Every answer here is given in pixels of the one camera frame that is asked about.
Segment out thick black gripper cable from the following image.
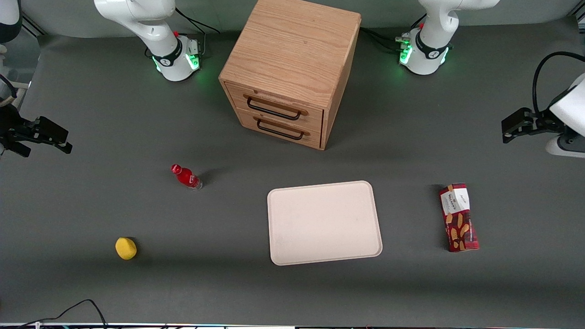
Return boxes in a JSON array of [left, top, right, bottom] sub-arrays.
[[532, 51, 585, 116]]

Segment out small red drink bottle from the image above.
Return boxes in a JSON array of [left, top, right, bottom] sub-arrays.
[[170, 164, 202, 191]]

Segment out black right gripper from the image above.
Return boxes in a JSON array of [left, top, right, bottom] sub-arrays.
[[0, 106, 73, 158]]

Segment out wooden drawer without notch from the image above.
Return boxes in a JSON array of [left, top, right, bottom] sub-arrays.
[[235, 109, 322, 149]]

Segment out red tartan shortbread cookie box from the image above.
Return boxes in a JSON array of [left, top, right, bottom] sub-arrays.
[[439, 183, 480, 253]]

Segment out beige rectangular tray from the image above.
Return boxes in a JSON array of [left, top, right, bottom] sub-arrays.
[[267, 180, 383, 266]]

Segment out wooden drawer with notch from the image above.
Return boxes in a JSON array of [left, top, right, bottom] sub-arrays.
[[225, 82, 324, 134]]

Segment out long black drawer handle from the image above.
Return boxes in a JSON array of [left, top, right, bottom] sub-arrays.
[[246, 95, 303, 121]]

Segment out yellow lemon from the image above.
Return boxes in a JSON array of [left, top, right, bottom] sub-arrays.
[[115, 237, 138, 260]]

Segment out short black drawer handle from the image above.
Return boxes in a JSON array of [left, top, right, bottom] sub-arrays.
[[256, 118, 305, 141]]

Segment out wooden drawer cabinet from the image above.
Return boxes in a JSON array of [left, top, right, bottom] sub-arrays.
[[218, 0, 362, 151]]

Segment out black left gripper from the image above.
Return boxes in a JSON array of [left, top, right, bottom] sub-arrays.
[[501, 108, 569, 144]]

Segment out thin black table-edge cable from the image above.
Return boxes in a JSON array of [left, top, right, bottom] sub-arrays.
[[17, 299, 108, 329]]

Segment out black right arm base cable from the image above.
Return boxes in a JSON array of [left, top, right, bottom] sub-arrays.
[[175, 7, 221, 57]]

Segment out black left arm base cables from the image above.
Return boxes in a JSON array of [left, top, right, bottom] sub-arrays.
[[360, 14, 428, 55]]

